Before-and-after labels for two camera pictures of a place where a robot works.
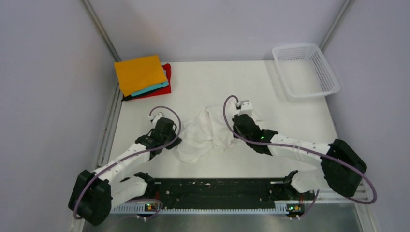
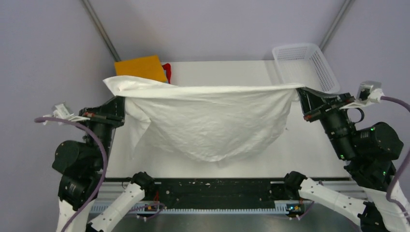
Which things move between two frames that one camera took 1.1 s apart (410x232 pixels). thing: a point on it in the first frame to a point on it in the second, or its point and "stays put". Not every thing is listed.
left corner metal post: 101,29 stays put
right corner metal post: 336,24 stays put
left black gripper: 177,141 to 112,111
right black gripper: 235,129 to 312,105
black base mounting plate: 223,192 stays put
